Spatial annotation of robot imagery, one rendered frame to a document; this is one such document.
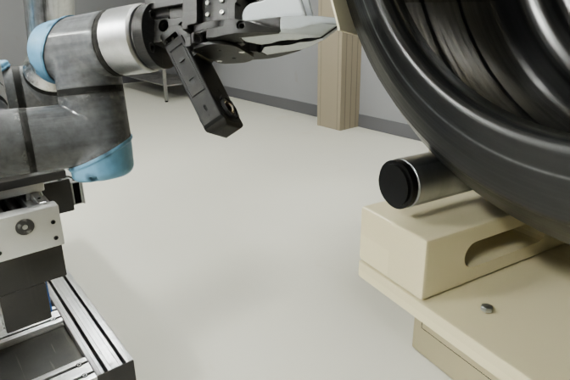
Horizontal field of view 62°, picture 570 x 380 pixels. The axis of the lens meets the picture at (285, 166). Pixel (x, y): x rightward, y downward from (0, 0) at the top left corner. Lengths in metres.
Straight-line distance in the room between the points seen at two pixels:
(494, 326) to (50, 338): 1.26
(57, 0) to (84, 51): 0.38
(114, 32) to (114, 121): 0.11
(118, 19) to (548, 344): 0.49
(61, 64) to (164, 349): 1.25
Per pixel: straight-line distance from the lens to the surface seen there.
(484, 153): 0.35
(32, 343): 1.52
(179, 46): 0.52
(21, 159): 0.59
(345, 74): 4.28
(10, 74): 1.17
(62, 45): 0.60
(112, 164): 0.59
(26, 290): 1.18
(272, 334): 1.72
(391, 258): 0.46
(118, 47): 0.55
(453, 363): 1.59
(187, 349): 1.69
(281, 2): 0.48
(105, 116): 0.59
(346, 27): 0.47
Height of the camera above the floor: 1.05
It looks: 18 degrees down
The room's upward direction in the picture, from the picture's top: 1 degrees counter-clockwise
